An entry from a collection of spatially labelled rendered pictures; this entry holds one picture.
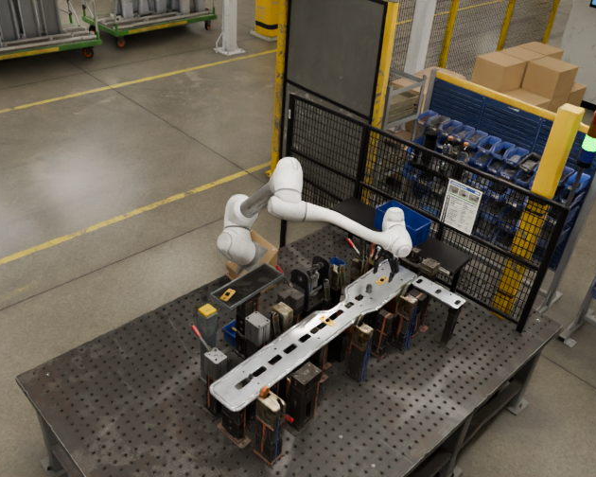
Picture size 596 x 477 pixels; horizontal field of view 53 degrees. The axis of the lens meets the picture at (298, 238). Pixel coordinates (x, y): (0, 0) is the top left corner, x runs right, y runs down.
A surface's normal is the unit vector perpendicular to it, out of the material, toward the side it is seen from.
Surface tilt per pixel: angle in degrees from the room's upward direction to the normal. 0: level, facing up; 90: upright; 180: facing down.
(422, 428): 0
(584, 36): 90
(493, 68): 90
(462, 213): 90
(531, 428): 0
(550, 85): 90
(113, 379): 0
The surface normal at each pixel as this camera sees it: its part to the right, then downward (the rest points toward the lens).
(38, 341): 0.07, -0.82
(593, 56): -0.73, 0.35
